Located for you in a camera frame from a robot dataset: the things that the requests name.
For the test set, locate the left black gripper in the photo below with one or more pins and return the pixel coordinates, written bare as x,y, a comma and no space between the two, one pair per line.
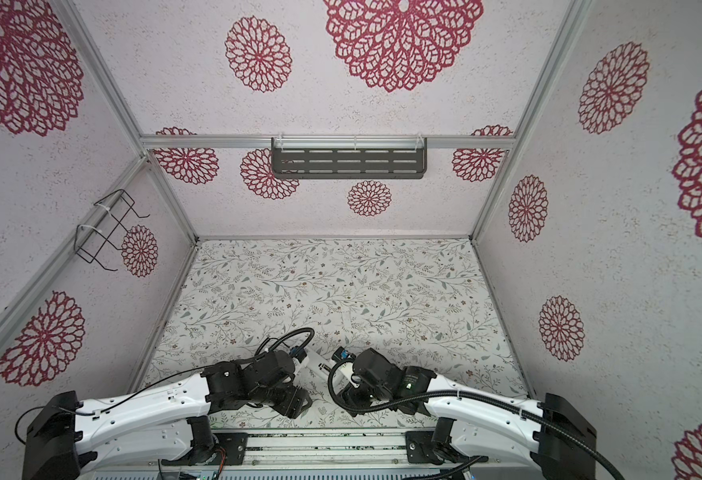
294,402

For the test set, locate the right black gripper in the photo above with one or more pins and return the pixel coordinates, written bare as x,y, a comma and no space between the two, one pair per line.
349,397

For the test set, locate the white remote control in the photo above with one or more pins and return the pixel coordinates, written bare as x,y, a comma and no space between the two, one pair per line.
315,365

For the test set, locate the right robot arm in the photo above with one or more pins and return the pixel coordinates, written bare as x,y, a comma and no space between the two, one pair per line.
550,436

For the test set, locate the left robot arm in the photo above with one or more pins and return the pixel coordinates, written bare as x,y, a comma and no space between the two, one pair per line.
168,422

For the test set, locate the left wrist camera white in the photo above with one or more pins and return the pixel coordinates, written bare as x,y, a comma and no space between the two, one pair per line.
301,357

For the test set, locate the aluminium front rail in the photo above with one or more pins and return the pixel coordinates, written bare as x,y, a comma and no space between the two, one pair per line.
329,448

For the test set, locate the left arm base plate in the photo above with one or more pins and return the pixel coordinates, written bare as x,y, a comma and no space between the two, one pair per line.
230,448

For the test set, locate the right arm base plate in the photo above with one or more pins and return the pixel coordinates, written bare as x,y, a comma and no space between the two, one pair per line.
419,447

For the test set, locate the dark grey wall shelf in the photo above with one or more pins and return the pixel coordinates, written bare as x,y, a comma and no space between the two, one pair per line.
349,160

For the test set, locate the black wire wall rack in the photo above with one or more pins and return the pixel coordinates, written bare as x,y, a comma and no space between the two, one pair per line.
94,236

